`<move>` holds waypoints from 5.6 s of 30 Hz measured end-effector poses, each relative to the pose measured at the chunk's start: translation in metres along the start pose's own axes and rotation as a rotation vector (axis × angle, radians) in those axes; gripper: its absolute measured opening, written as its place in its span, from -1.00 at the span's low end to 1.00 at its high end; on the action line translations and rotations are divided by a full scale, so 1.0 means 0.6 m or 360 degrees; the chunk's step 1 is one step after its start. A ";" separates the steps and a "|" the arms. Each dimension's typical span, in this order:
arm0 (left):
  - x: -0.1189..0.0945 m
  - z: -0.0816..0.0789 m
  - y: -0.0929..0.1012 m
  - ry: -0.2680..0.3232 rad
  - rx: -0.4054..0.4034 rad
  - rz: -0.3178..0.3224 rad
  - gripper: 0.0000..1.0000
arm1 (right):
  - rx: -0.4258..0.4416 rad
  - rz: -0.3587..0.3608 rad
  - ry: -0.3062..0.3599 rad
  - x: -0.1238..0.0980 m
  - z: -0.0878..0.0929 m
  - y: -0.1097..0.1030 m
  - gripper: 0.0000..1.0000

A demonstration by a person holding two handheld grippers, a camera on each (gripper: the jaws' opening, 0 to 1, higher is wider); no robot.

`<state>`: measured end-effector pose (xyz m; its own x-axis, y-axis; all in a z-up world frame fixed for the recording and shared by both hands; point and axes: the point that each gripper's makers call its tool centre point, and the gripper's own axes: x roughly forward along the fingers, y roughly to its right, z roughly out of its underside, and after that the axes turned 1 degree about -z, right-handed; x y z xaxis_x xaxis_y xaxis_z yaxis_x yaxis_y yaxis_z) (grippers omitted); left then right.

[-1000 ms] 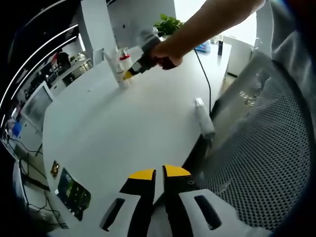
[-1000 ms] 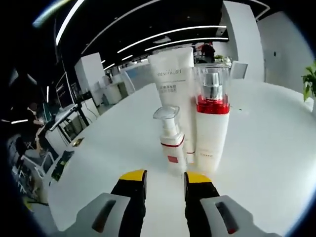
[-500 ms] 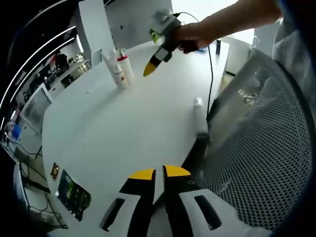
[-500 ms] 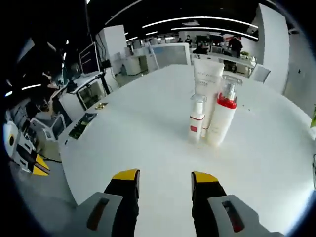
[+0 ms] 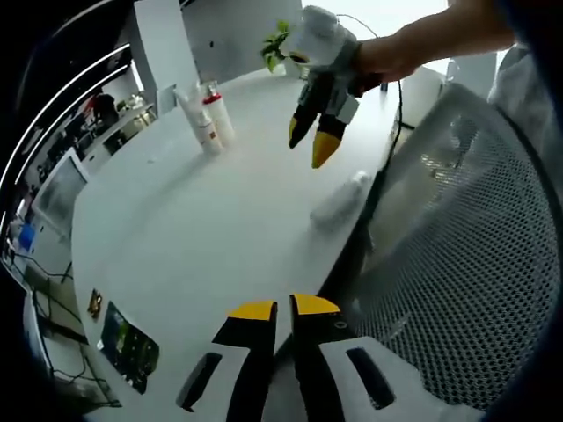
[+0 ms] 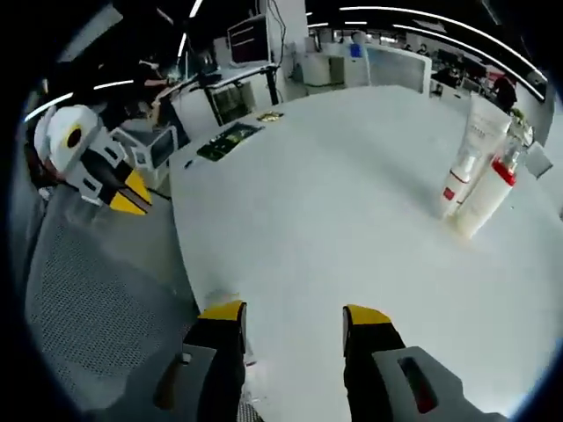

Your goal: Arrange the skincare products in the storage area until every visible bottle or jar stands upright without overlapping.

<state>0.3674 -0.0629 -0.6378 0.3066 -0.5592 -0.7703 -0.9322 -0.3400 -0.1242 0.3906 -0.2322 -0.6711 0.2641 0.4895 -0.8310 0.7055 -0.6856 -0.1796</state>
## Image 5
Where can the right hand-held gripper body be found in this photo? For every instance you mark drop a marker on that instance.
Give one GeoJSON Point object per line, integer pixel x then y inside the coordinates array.
{"type": "Point", "coordinates": [323, 44]}

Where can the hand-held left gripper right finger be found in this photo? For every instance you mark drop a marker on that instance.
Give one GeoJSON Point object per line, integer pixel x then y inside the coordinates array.
{"type": "Point", "coordinates": [330, 373]}

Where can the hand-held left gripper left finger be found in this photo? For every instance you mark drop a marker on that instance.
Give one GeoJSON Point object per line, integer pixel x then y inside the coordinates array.
{"type": "Point", "coordinates": [228, 378]}

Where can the small white skincare bottle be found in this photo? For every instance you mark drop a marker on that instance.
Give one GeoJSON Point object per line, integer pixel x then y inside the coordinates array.
{"type": "Point", "coordinates": [338, 202]}

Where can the red collar skincare bottle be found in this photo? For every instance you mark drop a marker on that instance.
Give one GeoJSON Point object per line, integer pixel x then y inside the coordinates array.
{"type": "Point", "coordinates": [222, 118]}

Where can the dark green packet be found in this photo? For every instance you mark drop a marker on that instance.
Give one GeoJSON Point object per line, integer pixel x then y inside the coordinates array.
{"type": "Point", "coordinates": [129, 347]}

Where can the white skincare tube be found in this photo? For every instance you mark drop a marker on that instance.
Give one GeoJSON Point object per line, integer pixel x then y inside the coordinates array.
{"type": "Point", "coordinates": [204, 132]}

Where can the small gold packet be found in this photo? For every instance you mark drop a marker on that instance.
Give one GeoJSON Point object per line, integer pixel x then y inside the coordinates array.
{"type": "Point", "coordinates": [95, 305]}

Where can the person's right hand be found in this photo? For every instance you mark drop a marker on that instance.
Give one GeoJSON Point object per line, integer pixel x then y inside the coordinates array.
{"type": "Point", "coordinates": [376, 61]}

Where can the potted green plant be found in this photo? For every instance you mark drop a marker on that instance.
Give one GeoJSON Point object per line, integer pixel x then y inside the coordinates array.
{"type": "Point", "coordinates": [275, 46]}

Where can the grey mesh office chair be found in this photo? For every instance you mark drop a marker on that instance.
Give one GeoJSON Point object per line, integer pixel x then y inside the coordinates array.
{"type": "Point", "coordinates": [462, 285]}

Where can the white office desk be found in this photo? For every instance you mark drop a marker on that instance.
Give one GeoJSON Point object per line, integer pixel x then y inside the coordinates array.
{"type": "Point", "coordinates": [127, 127]}

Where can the person's grey shirt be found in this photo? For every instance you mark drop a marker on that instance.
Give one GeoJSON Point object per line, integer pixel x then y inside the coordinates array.
{"type": "Point", "coordinates": [528, 96]}

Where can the ceiling light strip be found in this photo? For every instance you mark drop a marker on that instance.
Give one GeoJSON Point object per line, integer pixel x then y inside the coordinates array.
{"type": "Point", "coordinates": [70, 110]}
{"type": "Point", "coordinates": [53, 105]}

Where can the blue plastic bin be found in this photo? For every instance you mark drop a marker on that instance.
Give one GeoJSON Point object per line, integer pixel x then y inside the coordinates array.
{"type": "Point", "coordinates": [26, 234]}

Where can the white partition screen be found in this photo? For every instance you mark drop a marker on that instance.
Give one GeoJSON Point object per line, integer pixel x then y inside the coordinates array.
{"type": "Point", "coordinates": [61, 189]}

